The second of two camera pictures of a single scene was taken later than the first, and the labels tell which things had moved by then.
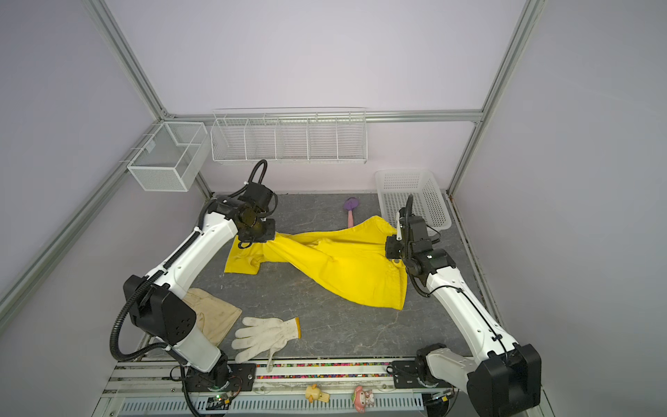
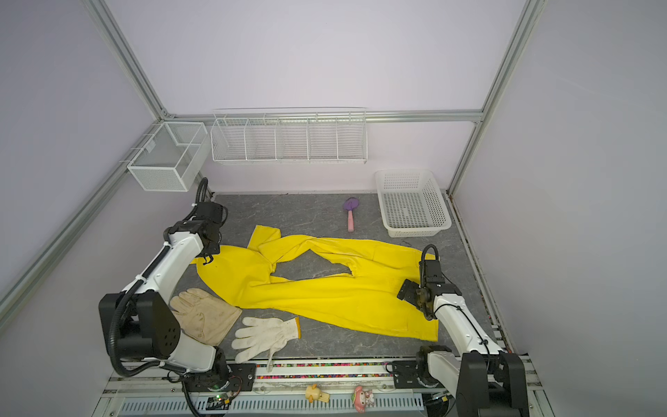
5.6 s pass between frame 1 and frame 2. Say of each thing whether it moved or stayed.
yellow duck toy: stayed
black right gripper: moved
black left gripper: moved
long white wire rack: stayed
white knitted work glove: stayed
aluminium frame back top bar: stayed
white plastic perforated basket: stayed
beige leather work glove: stayed
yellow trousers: moved
